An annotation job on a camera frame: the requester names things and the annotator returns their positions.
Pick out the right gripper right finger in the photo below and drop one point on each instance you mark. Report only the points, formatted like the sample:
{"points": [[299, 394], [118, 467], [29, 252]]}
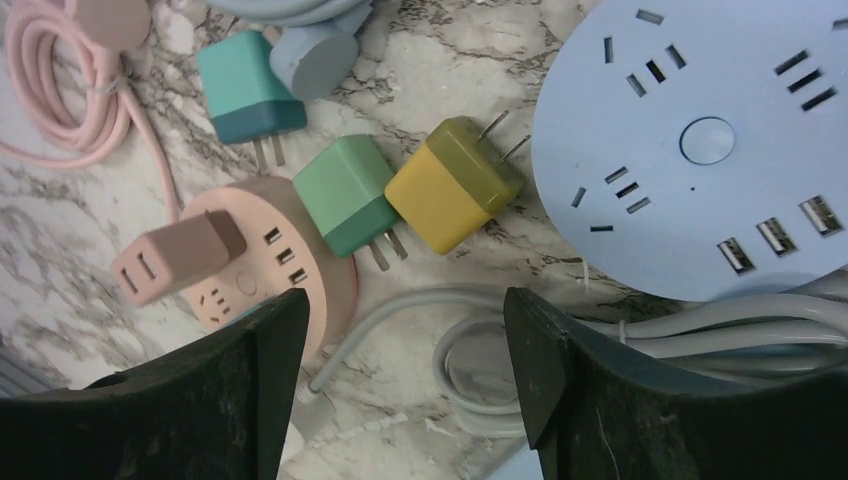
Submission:
{"points": [[748, 388]]}

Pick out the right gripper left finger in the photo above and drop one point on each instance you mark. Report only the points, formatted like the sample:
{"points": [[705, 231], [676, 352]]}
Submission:
{"points": [[217, 408]]}

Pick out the pink charger plug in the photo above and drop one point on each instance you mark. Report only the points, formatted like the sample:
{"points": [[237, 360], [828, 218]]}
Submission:
{"points": [[168, 259]]}

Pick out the yellow charger plug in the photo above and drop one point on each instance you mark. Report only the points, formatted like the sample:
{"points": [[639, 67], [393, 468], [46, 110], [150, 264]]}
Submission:
{"points": [[456, 181]]}

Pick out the green charger plug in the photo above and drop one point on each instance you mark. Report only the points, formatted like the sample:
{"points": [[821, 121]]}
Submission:
{"points": [[343, 191]]}

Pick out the blue long power strip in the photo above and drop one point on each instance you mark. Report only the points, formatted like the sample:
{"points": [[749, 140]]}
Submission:
{"points": [[518, 463]]}

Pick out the white power strip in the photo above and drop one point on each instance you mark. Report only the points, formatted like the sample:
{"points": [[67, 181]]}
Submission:
{"points": [[310, 413]]}

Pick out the pink round power strip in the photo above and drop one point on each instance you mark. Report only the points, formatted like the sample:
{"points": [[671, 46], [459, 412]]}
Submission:
{"points": [[284, 250]]}

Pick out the blue round power strip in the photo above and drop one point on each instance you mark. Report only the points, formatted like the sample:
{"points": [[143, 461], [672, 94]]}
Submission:
{"points": [[696, 150]]}

